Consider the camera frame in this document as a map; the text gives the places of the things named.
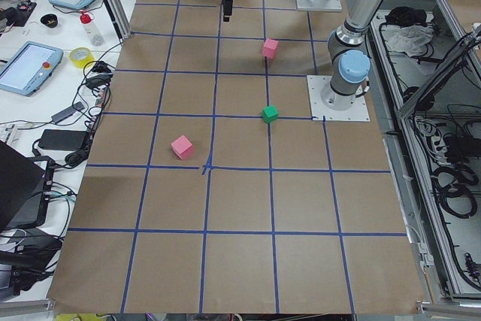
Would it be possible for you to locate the pink cube near centre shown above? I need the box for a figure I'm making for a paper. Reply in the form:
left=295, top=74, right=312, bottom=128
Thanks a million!
left=262, top=38, right=279, bottom=59

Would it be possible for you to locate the pink cube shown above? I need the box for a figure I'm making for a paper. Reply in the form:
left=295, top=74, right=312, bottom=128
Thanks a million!
left=262, top=38, right=279, bottom=59
left=171, top=135, right=194, bottom=160

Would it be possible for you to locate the green cube near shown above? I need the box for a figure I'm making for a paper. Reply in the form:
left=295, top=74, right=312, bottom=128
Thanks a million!
left=262, top=104, right=279, bottom=124

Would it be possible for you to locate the squeeze bottle red cap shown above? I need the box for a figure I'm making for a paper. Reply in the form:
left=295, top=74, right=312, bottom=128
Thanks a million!
left=80, top=10, right=104, bottom=47

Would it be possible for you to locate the pink cube far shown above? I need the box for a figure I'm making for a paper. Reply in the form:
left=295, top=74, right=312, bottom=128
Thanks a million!
left=171, top=135, right=194, bottom=160

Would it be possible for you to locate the yellow tape roll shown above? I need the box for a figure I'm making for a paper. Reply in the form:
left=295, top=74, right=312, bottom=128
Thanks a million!
left=69, top=47, right=95, bottom=68

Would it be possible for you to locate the grey usb hub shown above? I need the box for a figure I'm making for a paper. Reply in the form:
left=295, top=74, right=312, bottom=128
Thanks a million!
left=51, top=101, right=85, bottom=124

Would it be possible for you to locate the white cloth rag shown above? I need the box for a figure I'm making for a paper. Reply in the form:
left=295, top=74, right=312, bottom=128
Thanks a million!
left=386, top=25, right=434, bottom=56

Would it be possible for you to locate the teach pendant near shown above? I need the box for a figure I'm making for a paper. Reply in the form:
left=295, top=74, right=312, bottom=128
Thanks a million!
left=1, top=41, right=64, bottom=96

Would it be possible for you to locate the black power adapter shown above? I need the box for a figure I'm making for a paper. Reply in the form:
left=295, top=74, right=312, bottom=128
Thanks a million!
left=38, top=129, right=88, bottom=151

